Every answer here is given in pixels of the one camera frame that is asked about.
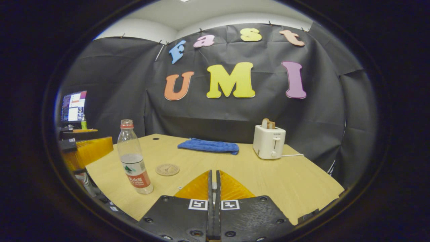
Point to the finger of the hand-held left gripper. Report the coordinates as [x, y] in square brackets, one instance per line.
[80, 135]
[90, 149]

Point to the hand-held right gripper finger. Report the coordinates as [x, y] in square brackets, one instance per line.
[218, 218]
[210, 218]

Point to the clear plastic water bottle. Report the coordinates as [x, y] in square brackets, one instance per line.
[134, 164]

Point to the round wooden coaster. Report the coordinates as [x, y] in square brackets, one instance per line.
[167, 169]

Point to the green drink bottle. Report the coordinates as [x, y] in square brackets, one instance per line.
[84, 124]

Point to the computer monitor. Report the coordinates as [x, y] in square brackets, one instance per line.
[74, 107]

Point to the blue towel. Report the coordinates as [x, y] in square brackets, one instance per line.
[208, 146]

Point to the white toaster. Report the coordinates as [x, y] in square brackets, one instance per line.
[267, 143]

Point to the bread slice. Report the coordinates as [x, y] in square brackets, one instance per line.
[268, 123]

